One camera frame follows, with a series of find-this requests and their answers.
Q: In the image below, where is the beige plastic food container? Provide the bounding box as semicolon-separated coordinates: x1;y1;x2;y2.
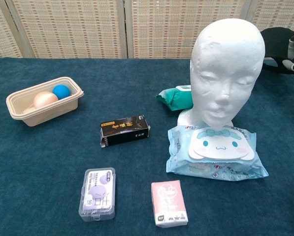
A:
5;76;85;127

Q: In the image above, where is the light blue cartoon wipes pack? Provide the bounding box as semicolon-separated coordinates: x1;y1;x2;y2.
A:
165;124;269;182

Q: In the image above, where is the white foam mannequin head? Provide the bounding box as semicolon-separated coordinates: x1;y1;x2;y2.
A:
177;18;265;130

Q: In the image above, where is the peach coloured ball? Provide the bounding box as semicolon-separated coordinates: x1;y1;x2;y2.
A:
33;91;59;110

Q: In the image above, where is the black cap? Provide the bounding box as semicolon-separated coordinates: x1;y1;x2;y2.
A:
260;27;294;73

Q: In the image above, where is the blue ball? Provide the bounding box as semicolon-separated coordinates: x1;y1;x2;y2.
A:
52;85;71;100

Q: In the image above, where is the pink pocket tissue pack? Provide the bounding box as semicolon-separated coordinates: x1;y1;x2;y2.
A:
151;180;189;227

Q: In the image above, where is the clear plastic box purple label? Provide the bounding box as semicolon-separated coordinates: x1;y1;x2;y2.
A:
78;167;116;222

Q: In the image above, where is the green wet wipes pack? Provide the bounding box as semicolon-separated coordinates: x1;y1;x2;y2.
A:
156;85;194;111

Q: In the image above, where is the small black carton box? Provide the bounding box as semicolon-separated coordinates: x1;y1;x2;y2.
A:
99;114;151;148

